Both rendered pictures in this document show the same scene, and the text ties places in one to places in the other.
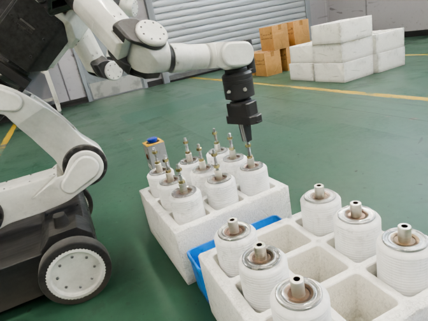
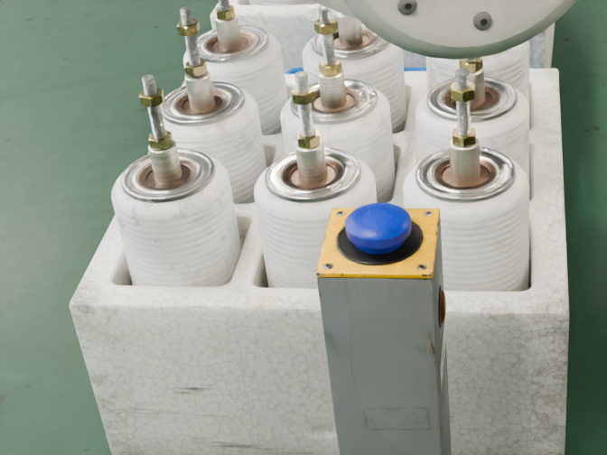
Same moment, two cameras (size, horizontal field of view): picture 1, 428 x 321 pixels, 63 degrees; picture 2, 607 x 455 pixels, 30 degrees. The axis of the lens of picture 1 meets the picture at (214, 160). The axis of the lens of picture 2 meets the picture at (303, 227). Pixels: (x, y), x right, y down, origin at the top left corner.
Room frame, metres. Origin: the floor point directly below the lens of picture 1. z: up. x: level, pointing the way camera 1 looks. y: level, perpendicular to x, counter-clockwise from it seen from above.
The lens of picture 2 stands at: (1.82, 0.52, 0.72)
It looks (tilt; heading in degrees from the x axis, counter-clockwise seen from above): 34 degrees down; 216
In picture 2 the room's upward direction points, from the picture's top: 7 degrees counter-clockwise
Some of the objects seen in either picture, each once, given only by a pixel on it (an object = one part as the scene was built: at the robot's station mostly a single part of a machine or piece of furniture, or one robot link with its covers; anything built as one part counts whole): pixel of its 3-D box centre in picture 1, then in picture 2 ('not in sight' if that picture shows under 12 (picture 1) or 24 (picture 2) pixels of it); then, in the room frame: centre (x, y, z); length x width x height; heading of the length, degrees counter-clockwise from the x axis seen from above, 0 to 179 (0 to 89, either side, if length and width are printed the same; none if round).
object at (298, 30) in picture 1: (295, 32); not in sight; (4.98, -1.43, 0.45); 0.30 x 0.24 x 0.30; 18
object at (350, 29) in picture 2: (218, 174); (350, 28); (0.98, 0.00, 0.26); 0.02 x 0.02 x 0.03
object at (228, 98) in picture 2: (233, 158); (202, 104); (1.14, -0.07, 0.25); 0.08 x 0.08 x 0.01
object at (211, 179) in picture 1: (219, 178); (350, 41); (0.98, 0.00, 0.25); 0.08 x 0.08 x 0.01
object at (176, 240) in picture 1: (212, 211); (350, 252); (1.09, 0.04, 0.09); 0.39 x 0.39 x 0.18; 23
